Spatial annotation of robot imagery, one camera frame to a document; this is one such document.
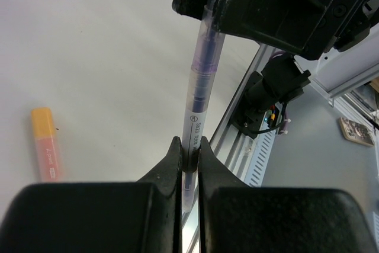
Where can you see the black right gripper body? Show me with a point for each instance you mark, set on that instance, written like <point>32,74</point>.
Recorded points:
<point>315,24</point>

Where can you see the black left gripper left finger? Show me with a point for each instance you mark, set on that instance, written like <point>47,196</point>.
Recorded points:
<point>140,216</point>

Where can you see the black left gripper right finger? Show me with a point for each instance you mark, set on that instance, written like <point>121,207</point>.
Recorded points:
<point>234,217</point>

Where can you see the purple marker pen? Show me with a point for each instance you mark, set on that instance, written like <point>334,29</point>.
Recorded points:
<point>201,78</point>

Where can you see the pink highlighter pen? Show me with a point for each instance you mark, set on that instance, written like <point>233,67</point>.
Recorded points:
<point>49,160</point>

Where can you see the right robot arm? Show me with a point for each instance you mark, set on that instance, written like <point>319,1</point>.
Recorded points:
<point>281,81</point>

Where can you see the smartphone with patterned case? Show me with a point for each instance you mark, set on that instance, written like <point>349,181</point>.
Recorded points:
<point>355,132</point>

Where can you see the white slotted cable duct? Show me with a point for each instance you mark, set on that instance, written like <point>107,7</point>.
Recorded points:
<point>260,157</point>

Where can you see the aluminium frame rail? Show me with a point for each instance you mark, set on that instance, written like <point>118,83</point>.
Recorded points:
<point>231,142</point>

